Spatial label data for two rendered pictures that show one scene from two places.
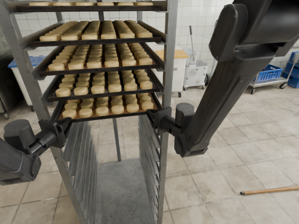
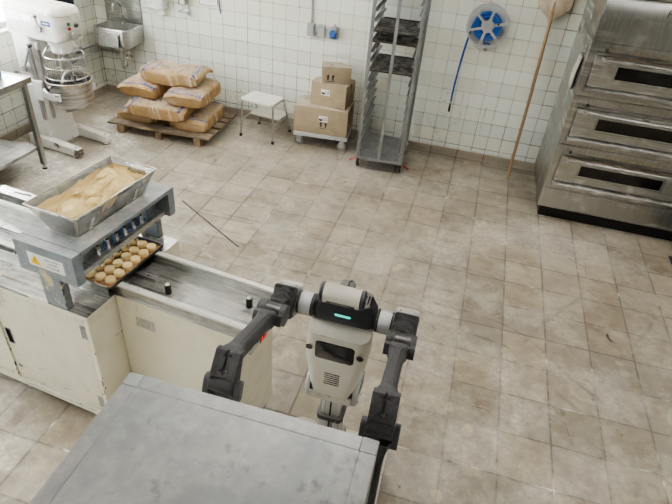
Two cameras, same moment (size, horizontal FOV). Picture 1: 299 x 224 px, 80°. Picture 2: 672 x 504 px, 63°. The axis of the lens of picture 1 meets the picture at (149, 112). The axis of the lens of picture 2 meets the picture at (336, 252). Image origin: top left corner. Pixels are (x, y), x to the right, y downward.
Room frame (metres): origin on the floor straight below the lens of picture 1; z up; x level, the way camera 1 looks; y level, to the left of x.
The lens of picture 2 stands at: (1.09, 0.52, 2.63)
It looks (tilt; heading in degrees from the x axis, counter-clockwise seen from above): 35 degrees down; 204
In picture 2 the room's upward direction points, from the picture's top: 6 degrees clockwise
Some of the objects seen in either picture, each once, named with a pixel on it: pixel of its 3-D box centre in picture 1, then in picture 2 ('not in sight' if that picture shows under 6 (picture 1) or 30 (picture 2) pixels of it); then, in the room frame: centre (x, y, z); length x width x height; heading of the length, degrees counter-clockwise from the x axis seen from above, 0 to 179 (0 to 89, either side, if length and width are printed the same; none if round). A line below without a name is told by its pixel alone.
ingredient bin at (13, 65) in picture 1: (44, 80); not in sight; (2.60, 1.63, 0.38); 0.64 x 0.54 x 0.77; 14
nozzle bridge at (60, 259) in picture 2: not in sight; (105, 239); (-0.45, -1.42, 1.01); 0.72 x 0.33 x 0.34; 5
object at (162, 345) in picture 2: not in sight; (200, 350); (-0.50, -0.91, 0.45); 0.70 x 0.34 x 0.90; 95
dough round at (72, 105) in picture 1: (71, 106); not in sight; (0.63, 0.32, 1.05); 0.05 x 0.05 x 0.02
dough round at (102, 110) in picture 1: (102, 110); not in sight; (0.60, 0.19, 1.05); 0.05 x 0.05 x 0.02
